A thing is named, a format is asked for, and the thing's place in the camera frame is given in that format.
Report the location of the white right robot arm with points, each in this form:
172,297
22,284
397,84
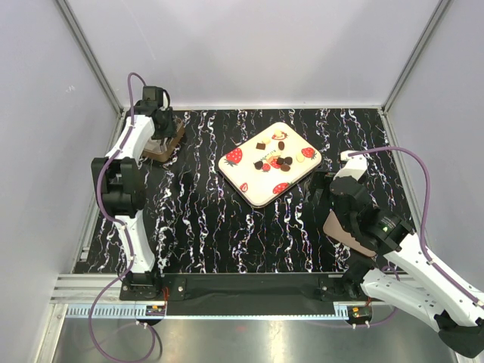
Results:
393,266

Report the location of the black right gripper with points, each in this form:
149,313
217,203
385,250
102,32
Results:
320,179

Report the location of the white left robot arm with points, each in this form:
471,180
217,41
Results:
150,130

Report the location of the brown chocolate box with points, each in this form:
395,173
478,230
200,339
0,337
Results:
161,150

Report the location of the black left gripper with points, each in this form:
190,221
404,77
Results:
171,129

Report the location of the strawberry print tray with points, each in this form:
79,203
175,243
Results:
260,187

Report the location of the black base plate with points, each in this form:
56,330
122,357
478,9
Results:
246,295

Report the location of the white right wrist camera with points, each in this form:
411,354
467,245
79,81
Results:
353,166

